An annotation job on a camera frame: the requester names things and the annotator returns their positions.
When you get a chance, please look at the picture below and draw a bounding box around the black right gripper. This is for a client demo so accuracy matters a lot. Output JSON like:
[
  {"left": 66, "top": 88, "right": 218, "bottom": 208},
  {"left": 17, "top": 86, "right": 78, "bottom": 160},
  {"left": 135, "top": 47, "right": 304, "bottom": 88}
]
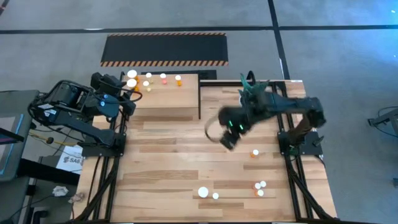
[{"left": 219, "top": 107, "right": 254, "bottom": 151}]

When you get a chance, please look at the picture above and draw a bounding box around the snake plant white pot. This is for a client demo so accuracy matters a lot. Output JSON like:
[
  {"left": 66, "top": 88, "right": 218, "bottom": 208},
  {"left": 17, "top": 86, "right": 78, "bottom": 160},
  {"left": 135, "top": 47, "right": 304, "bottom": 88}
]
[{"left": 238, "top": 73, "right": 271, "bottom": 103}]

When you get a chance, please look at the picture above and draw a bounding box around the black hazard-striped floor mat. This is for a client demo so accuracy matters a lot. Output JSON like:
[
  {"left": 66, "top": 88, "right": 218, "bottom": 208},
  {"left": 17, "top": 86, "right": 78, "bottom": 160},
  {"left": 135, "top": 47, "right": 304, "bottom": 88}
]
[{"left": 99, "top": 32, "right": 229, "bottom": 68}]

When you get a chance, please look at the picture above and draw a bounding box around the printed white paper sheet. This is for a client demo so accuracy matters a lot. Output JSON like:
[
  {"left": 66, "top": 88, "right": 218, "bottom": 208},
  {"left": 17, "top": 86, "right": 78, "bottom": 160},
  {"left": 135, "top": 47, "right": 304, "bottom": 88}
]
[{"left": 55, "top": 144, "right": 84, "bottom": 175}]

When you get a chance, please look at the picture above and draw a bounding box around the dark screen blue edge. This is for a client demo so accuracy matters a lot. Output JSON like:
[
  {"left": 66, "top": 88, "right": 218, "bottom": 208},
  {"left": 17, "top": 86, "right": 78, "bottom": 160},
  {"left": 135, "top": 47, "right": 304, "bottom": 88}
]
[{"left": 0, "top": 113, "right": 25, "bottom": 175}]

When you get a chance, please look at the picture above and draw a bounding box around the black floor stand base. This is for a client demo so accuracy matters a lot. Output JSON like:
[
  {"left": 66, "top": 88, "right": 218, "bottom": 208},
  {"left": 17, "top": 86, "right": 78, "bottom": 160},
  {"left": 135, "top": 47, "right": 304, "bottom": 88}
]
[{"left": 17, "top": 157, "right": 81, "bottom": 187}]

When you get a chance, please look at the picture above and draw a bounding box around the crumpled white paper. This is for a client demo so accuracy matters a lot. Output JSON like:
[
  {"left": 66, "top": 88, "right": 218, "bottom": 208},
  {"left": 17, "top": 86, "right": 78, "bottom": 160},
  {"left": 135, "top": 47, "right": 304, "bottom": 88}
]
[{"left": 52, "top": 185, "right": 70, "bottom": 197}]

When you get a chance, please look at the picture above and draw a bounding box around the crumpled brown paper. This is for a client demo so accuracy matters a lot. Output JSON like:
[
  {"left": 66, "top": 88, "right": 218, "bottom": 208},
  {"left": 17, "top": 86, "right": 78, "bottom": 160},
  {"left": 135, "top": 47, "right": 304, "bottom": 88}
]
[{"left": 68, "top": 192, "right": 85, "bottom": 203}]

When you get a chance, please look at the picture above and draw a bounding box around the wooden shelf black frame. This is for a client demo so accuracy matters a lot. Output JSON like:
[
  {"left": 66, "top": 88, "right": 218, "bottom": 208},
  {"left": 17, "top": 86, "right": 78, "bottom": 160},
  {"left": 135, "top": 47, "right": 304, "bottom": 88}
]
[{"left": 119, "top": 72, "right": 201, "bottom": 121}]

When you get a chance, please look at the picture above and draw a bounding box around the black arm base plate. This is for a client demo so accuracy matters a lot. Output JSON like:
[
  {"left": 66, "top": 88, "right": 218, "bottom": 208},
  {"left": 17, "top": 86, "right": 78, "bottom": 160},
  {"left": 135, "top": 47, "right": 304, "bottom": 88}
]
[
  {"left": 277, "top": 130, "right": 323, "bottom": 156},
  {"left": 81, "top": 133, "right": 127, "bottom": 157}
]

